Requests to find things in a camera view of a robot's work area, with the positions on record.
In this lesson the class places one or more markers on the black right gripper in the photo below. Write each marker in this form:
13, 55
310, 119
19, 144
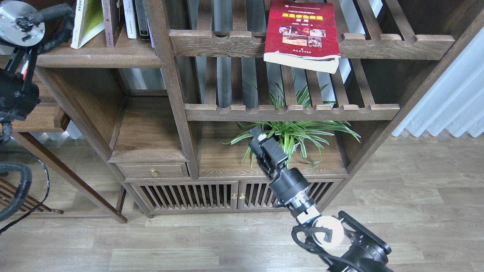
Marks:
288, 185

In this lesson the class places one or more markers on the red book with photos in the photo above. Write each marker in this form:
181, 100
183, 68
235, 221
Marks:
302, 35

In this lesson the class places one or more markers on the maroon book white characters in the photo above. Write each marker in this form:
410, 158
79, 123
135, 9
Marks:
112, 11

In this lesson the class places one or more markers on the yellow green book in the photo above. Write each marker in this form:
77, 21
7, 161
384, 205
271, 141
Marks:
88, 22

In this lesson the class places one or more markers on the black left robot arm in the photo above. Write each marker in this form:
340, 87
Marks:
22, 28

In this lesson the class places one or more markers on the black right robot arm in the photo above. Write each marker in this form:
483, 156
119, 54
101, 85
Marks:
341, 242

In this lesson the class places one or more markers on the white plant pot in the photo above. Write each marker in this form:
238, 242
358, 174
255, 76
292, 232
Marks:
295, 146

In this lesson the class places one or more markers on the green spider plant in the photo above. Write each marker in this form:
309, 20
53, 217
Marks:
287, 133

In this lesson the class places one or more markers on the dark wooden bookshelf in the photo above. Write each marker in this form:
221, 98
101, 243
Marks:
168, 107

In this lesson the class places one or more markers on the brass drawer knob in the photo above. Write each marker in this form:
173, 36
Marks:
153, 172

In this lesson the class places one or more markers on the pale upright book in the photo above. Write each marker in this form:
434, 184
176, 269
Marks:
146, 8

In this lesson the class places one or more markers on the dark upright book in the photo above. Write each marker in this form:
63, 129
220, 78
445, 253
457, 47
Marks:
142, 20

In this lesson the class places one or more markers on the white upright book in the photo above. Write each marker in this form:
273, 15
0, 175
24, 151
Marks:
131, 22

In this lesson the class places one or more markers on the white curtain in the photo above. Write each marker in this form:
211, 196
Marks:
454, 105

